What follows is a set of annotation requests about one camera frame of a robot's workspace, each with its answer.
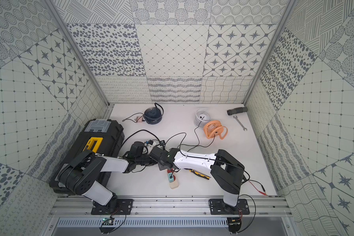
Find teal usb charger plug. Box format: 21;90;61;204
167;170;176;183

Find black white fan cable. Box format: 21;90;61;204
165;117;206;153

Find black orange fan cable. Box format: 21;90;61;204
182;135;217;148

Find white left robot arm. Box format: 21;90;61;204
56;140;156;207

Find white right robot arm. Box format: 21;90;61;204
149;147;245;207

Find beige red power strip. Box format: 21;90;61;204
167;170;179;189

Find pink charger of blue fan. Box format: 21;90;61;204
135;116;144;123

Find dark blue desk fan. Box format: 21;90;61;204
143;103;164;125

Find orange desk fan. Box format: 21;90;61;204
204;121;228;140

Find yellow black pliers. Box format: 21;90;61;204
187;169;210;180

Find black yellow toolbox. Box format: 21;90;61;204
49;118;125;195

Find silver wrench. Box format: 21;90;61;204
233;116;247;131

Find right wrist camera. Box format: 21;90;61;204
158;140;166;150

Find black power strip cable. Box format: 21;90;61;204
120;129;163;149

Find blue fan cable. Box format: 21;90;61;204
122;112;145;122

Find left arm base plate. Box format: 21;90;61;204
91;199;134;215

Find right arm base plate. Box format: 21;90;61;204
207;199;250;215

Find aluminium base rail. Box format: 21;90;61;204
46;196;294;234

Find black cylindrical handle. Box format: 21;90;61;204
227;107;248;116

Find red black lead wires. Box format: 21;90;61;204
244;179;267;196

